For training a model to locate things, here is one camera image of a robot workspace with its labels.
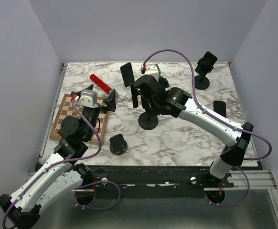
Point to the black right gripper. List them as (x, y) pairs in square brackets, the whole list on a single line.
[(134, 94)]

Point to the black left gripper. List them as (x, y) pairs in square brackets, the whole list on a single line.
[(110, 101)]

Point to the black round base clamp stand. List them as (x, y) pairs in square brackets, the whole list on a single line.
[(148, 120)]

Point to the purple phone with dark screen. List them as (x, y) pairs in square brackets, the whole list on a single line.
[(220, 108)]

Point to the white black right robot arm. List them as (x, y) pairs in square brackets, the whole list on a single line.
[(180, 104)]

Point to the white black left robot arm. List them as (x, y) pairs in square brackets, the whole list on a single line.
[(62, 171)]

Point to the silver folding phone stand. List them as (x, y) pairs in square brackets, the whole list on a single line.
[(130, 90)]

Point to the black phone on silver stand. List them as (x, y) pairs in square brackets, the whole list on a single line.
[(127, 74)]

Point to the black clamp stand far right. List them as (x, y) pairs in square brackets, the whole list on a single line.
[(201, 81)]

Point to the small black stand brown base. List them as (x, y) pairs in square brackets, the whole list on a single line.
[(118, 145)]

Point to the aluminium strip table left edge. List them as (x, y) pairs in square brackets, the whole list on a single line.
[(55, 100)]

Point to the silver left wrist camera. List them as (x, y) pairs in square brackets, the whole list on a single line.
[(88, 98)]

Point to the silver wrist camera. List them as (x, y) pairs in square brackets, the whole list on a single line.
[(88, 98), (153, 70)]

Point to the red handle silver microphone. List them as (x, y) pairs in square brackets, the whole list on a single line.
[(101, 84)]

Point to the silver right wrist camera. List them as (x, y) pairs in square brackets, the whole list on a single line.
[(153, 70)]

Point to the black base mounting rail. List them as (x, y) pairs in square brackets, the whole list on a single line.
[(142, 182)]

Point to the aluminium extrusion rail right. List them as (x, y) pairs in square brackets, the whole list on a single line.
[(255, 179)]

